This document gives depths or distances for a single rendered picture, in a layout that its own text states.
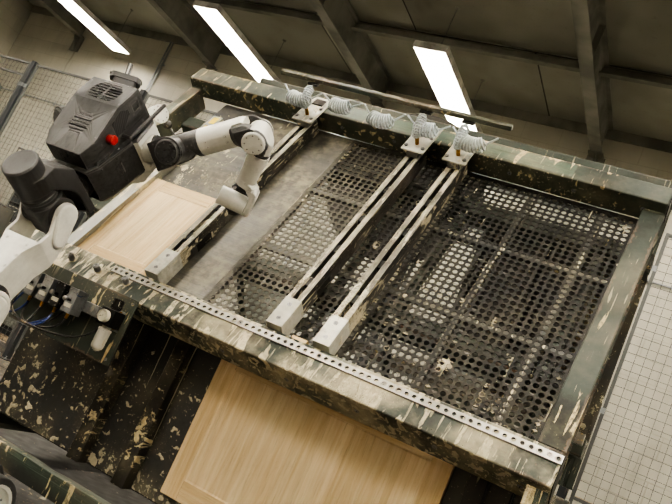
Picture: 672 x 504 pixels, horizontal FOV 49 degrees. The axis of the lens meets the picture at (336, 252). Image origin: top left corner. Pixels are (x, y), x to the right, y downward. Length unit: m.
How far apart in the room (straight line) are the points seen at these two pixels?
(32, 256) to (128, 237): 0.62
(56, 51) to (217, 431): 9.80
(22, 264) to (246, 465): 0.97
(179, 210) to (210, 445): 0.94
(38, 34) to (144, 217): 9.58
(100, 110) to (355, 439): 1.33
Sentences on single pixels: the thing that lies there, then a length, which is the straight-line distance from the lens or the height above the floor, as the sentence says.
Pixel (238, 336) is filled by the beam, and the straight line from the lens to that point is 2.45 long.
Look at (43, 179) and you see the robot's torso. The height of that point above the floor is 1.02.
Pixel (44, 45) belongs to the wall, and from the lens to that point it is 12.27.
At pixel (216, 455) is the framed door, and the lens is 2.67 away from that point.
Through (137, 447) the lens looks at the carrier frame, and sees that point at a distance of 2.78.
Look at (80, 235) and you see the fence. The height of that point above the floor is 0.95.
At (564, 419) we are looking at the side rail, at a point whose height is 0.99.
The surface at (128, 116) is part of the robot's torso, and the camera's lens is 2.51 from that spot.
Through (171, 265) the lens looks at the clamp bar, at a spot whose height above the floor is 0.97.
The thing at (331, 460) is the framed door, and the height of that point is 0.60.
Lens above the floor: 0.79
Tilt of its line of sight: 10 degrees up
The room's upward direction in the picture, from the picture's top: 24 degrees clockwise
